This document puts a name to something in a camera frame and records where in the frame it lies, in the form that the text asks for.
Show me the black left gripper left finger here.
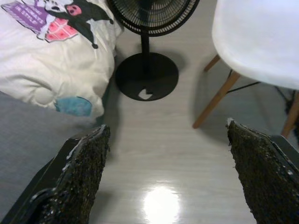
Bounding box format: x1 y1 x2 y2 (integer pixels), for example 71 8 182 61
0 125 111 224

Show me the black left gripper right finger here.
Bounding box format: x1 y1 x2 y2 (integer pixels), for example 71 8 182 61
225 118 299 224

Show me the grey fabric pillow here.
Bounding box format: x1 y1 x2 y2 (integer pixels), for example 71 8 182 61
0 91 99 212

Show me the white chair with wooden legs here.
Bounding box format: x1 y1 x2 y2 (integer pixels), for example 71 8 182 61
192 0 299 140

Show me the white cartoon print quilt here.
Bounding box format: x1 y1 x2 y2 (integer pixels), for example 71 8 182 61
0 0 124 124

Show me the black pedestal fan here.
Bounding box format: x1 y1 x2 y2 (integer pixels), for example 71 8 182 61
106 0 201 102

